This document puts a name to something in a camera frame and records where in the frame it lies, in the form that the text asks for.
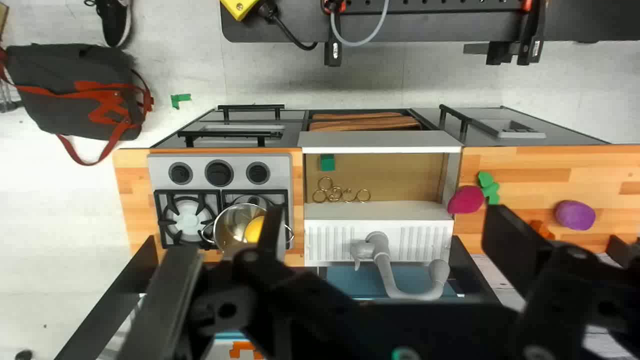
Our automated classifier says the yellow lemon toy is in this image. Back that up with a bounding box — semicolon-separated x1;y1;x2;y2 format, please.
245;217;264;244

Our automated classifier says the purple toy eggplant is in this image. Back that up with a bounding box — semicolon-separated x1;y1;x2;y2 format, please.
554;201;597;230

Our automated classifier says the grey toy stove top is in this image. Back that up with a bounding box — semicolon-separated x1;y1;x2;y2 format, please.
148;154;292;248

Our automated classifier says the wooden toy kitchen counter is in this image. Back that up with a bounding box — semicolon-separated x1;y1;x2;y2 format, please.
112;144;640;268

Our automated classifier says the small green block in sink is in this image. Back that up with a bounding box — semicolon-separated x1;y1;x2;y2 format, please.
321;154;337;173

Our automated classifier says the magenta toy vegetable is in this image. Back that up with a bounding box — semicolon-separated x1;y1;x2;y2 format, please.
449;186;485;215

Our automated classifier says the dark bag with orange straps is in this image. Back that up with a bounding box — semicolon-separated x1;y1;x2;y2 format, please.
3;44;155;166

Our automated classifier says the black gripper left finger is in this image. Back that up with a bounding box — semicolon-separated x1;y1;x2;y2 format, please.
116;206;374;360

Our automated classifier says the white toy sink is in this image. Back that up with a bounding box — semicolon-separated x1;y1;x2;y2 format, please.
298;131;463;265

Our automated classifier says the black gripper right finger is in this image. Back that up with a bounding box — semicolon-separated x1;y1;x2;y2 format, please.
483;204;640;360

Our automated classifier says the grey toy faucet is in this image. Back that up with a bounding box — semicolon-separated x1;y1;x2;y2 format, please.
348;230;451;303

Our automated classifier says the green toy leaf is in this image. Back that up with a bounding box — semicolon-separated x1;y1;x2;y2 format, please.
476;173;500;204

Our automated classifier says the steel pot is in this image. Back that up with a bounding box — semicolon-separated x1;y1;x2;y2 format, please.
214;202;289;261

